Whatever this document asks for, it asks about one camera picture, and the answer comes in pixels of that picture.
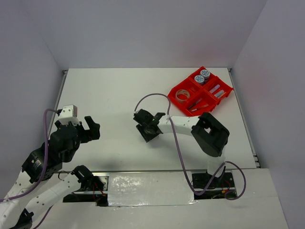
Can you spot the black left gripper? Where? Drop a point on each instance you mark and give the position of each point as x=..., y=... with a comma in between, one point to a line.
x=94, y=133

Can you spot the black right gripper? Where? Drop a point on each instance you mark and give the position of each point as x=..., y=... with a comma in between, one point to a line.
x=147, y=137

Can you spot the red gel pen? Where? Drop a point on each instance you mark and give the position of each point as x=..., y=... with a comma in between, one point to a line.
x=199, y=108

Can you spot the blue paint jar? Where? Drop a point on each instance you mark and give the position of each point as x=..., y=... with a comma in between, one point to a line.
x=199, y=79
x=205, y=74

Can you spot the blue highlighter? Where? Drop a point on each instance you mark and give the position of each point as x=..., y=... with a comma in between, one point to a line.
x=219, y=94

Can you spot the pink highlighter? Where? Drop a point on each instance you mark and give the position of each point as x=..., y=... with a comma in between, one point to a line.
x=214, y=88

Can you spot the blue gel pen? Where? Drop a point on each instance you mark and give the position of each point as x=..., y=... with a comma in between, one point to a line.
x=194, y=104

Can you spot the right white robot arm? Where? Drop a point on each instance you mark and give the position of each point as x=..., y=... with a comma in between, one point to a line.
x=210, y=135

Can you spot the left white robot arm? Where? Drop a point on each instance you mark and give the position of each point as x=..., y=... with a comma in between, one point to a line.
x=22, y=203

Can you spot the red compartment bin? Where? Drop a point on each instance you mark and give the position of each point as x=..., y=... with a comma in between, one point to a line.
x=198, y=91

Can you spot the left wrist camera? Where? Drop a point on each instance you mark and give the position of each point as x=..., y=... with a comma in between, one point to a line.
x=69, y=114

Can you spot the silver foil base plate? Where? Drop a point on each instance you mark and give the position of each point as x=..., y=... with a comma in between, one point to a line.
x=151, y=189

